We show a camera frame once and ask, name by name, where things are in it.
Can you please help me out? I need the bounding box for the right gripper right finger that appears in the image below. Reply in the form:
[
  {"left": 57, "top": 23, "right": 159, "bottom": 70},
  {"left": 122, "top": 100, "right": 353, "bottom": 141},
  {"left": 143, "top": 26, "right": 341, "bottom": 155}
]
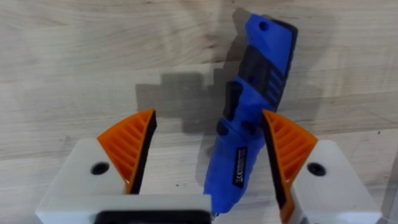
[{"left": 261, "top": 109, "right": 382, "bottom": 224}]

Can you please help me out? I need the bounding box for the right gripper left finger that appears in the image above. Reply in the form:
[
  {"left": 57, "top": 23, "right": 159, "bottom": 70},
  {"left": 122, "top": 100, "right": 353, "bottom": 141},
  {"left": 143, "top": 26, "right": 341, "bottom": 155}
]
[{"left": 35, "top": 108, "right": 158, "bottom": 216}]

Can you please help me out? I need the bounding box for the blue electric screwdriver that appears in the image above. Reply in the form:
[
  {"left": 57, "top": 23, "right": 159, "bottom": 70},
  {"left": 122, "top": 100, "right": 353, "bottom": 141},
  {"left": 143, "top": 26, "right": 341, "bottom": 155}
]
[{"left": 203, "top": 13, "right": 299, "bottom": 220}]

